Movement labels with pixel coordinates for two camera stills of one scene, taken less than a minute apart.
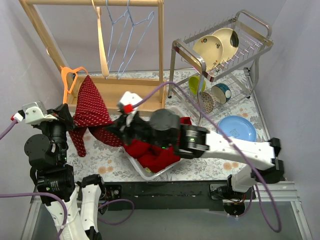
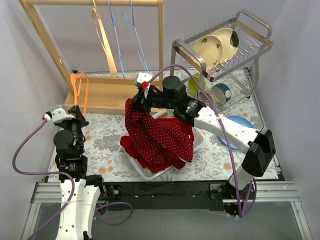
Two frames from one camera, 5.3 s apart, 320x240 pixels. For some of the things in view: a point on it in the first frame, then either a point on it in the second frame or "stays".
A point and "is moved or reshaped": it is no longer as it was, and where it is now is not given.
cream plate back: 229,51 stays
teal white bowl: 222,93 stays
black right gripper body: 122,127 -> 139,100
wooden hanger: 104,55 is moved or reshaped
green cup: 194,84 stays
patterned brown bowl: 209,101 stays
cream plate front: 210,49 stays
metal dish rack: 218,65 stays
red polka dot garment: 90,112 is moved or reshaped
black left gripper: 64,115 -> 77,114
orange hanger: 64,70 -> 79,75
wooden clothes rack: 153,92 stays
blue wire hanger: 111,37 is moved or reshaped
